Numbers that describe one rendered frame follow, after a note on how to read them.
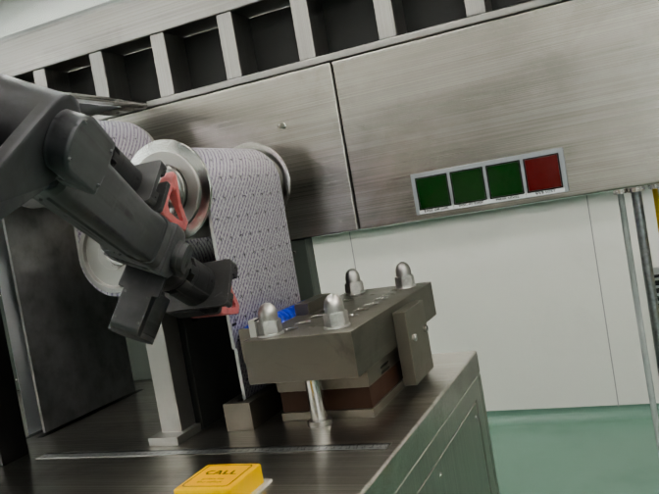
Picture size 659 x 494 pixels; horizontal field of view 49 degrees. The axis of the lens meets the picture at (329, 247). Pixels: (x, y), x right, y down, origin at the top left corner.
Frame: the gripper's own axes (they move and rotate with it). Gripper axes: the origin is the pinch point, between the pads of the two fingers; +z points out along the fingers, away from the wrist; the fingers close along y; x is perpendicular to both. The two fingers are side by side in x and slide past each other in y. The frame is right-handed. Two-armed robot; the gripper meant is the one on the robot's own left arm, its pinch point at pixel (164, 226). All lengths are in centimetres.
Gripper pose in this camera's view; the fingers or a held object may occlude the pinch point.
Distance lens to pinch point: 100.9
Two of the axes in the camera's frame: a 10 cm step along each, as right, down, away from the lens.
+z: 4.1, 5.4, 7.3
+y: 9.1, -1.4, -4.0
